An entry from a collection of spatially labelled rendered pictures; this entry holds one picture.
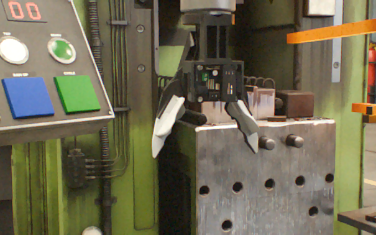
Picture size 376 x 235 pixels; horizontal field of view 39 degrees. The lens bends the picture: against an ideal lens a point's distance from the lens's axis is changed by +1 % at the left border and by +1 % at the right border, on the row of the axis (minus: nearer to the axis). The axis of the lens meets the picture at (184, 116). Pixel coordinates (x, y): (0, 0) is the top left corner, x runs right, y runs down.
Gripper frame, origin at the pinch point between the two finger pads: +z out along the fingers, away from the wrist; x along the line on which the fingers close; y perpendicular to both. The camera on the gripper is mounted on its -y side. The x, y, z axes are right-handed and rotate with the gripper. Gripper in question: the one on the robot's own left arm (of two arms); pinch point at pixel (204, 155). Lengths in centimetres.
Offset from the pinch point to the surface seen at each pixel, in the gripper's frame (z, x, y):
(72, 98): -6.6, -18.7, -26.5
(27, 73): -11.4, -26.4, -25.7
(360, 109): 0, 52, -47
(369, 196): 93, 197, -279
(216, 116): 0, 15, -49
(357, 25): -19.8, 34.4, -19.3
